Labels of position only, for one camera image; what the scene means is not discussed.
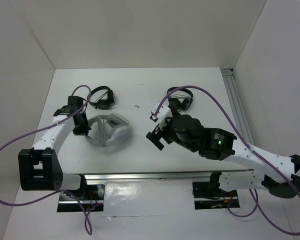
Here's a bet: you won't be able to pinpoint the white over-ear headphones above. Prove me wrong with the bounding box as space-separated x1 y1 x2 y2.
84 112 131 148

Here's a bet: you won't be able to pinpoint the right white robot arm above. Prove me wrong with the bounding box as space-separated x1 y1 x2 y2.
146 114 300 199

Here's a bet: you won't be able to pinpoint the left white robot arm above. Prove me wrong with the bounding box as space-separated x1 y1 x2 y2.
18 96 91 200

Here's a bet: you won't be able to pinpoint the black headphones right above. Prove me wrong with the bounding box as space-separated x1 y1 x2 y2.
168 88 194 112

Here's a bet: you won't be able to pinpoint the black headphones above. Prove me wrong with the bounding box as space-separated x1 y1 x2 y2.
168 88 194 112
88 85 116 110

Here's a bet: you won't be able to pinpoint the black headphones left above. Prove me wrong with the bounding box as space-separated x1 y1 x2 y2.
88 85 116 110

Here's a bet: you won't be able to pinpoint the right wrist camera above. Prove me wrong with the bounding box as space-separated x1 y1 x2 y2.
150 101 173 130

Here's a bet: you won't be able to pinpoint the aluminium front rail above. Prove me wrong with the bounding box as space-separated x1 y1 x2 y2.
84 171 213 183

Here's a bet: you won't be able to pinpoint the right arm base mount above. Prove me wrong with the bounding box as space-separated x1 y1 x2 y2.
192 182 240 210

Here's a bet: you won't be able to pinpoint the aluminium side rail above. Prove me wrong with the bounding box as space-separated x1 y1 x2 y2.
220 68 256 146

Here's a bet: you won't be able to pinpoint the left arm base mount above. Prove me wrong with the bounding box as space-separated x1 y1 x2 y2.
56 182 105 213

